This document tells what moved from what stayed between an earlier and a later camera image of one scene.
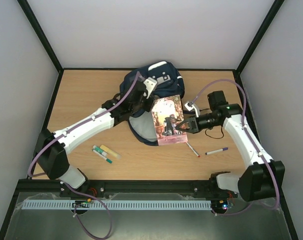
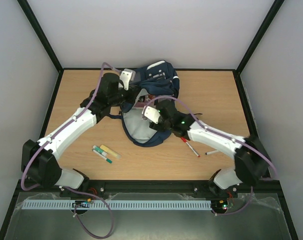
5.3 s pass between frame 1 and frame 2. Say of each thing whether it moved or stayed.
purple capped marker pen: stayed
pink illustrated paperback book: moved
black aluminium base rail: stayed
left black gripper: moved
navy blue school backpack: moved
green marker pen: stayed
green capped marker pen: stayed
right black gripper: moved
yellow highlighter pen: stayed
